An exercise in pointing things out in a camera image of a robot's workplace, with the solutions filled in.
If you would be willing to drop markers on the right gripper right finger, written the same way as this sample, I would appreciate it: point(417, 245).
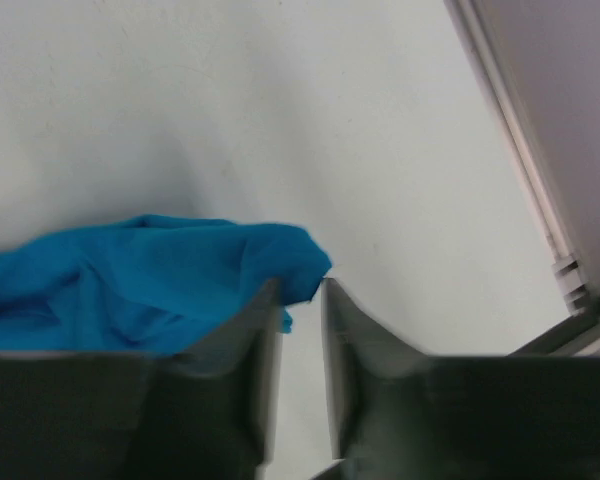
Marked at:
point(398, 413)

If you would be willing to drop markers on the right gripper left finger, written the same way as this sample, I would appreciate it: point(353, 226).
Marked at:
point(203, 413)

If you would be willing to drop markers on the blue t shirt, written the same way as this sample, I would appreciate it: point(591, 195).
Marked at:
point(151, 283)

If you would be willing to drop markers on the aluminium frame rail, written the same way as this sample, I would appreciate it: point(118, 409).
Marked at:
point(579, 334)

